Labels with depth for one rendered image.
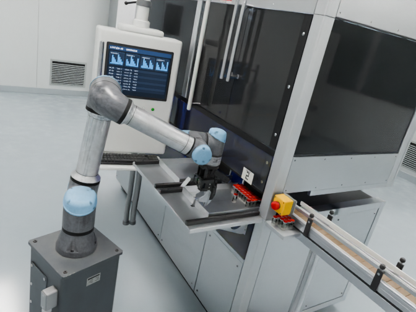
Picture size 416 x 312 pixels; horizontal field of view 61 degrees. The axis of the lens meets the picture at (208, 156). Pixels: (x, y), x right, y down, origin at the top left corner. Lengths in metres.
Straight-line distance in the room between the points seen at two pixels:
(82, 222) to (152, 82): 1.14
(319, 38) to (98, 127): 0.92
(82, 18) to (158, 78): 4.61
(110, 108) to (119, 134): 1.10
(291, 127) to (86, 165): 0.86
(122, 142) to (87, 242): 1.04
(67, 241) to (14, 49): 5.47
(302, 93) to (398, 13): 0.60
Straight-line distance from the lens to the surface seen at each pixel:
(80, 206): 1.35
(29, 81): 6.81
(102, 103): 1.24
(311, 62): 1.54
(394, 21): 1.89
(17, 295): 2.50
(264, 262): 1.92
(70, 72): 6.85
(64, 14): 6.72
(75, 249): 1.45
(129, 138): 2.34
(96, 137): 1.40
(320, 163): 1.81
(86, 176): 1.46
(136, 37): 2.21
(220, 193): 1.87
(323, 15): 1.54
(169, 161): 2.09
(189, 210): 1.65
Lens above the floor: 1.69
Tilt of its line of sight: 20 degrees down
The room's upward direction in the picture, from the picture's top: 12 degrees clockwise
